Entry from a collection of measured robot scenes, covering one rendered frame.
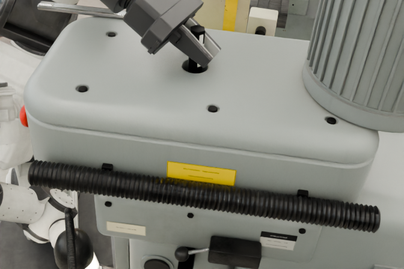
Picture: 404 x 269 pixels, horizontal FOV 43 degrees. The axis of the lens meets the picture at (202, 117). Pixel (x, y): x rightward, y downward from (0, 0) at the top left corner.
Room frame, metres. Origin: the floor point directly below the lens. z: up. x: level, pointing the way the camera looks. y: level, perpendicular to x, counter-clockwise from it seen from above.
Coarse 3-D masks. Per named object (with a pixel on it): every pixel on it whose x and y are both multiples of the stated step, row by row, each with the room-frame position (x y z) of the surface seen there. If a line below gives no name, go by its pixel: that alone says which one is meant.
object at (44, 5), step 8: (40, 8) 0.73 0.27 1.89; (48, 8) 0.73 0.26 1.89; (56, 8) 0.73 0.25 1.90; (64, 8) 0.73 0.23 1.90; (72, 8) 0.73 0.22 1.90; (80, 8) 0.73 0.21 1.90; (88, 8) 0.73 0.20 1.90; (96, 8) 0.74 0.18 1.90; (104, 8) 0.74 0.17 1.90; (104, 16) 0.72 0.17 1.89; (112, 16) 0.72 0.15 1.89; (120, 16) 0.72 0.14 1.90
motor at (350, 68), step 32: (320, 0) 0.59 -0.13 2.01; (352, 0) 0.53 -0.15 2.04; (384, 0) 0.51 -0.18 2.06; (320, 32) 0.57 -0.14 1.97; (352, 32) 0.52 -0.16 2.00; (384, 32) 0.50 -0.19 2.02; (320, 64) 0.56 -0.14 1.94; (352, 64) 0.52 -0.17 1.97; (384, 64) 0.50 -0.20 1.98; (320, 96) 0.53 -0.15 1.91; (352, 96) 0.51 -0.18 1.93; (384, 96) 0.49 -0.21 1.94; (384, 128) 0.49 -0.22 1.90
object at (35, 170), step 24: (48, 168) 0.46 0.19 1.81; (72, 168) 0.47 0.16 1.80; (96, 192) 0.45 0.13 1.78; (120, 192) 0.44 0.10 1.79; (144, 192) 0.44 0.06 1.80; (168, 192) 0.44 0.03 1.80; (192, 192) 0.44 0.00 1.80; (216, 192) 0.45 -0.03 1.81; (240, 192) 0.45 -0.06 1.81; (264, 192) 0.45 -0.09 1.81; (264, 216) 0.43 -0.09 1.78; (288, 216) 0.43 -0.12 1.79; (312, 216) 0.43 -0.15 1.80; (336, 216) 0.43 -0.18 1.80; (360, 216) 0.43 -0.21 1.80
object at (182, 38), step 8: (176, 32) 0.59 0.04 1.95; (184, 32) 0.59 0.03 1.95; (176, 40) 0.59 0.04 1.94; (184, 40) 0.59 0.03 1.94; (192, 40) 0.59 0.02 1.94; (184, 48) 0.59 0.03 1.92; (192, 48) 0.59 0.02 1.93; (200, 48) 0.58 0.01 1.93; (192, 56) 0.59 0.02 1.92; (200, 56) 0.58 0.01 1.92; (208, 56) 0.58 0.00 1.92; (200, 64) 0.58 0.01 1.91
